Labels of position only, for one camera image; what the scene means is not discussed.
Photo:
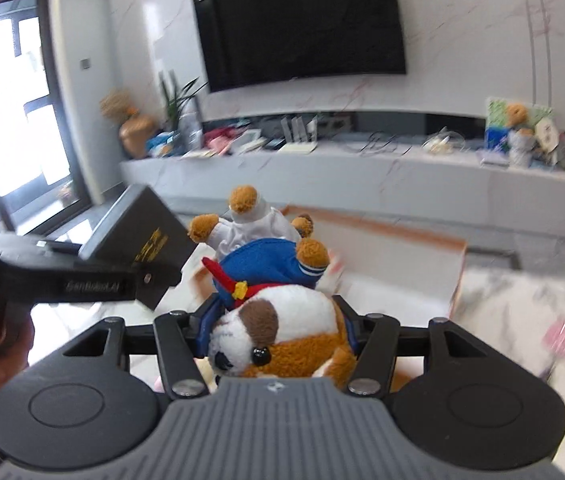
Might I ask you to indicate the small teddy bear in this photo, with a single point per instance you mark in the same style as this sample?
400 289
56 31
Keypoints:
518 130

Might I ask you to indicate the black box with gold print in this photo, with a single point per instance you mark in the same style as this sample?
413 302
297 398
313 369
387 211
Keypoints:
132 230

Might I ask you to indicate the clear plastic bag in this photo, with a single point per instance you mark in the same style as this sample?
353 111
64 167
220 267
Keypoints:
442 141

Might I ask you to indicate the pink packet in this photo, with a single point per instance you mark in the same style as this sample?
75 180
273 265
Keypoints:
562 338

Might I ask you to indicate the white flat box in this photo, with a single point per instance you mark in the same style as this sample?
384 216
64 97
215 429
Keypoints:
248 141

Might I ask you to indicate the green potted plant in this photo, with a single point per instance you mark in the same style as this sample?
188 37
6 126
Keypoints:
177 97

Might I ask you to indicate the white paper mask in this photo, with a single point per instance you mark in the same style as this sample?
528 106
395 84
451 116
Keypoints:
547 137

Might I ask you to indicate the brown white hamster plush toy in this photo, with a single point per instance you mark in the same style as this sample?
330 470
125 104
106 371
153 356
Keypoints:
292 330

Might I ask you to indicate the blue packet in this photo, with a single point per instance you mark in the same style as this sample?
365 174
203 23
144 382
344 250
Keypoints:
165 144

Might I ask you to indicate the clear glass bottle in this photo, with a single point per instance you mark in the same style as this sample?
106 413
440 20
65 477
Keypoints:
190 130

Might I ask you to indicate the white cardboard box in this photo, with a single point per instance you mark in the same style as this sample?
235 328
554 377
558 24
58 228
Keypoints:
397 265

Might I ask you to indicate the white marble television cabinet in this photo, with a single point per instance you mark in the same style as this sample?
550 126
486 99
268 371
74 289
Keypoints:
362 180

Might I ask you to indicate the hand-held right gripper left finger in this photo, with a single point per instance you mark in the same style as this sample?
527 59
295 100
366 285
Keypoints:
204 325

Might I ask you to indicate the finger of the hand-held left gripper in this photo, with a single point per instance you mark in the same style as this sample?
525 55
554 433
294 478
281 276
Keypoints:
155 285

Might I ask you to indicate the pink book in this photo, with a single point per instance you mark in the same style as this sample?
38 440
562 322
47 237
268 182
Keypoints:
222 142

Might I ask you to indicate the black framed glass door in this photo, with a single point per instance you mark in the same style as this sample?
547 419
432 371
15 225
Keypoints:
12 110

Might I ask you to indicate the white router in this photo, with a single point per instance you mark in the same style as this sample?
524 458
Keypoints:
297 135

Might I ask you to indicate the green picture box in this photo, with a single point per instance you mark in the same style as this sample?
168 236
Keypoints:
497 112

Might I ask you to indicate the teddy bear in blue trousers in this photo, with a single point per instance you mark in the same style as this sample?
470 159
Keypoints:
262 260

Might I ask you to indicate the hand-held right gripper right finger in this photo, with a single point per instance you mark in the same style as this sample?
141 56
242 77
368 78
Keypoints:
355 342

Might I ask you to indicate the black wall television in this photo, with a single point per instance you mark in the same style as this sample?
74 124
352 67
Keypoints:
302 25

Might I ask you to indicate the brown vase with dried flowers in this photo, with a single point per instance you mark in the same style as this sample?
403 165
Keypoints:
135 132

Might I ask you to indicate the person's left hand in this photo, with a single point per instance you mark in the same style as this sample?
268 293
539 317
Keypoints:
10 360

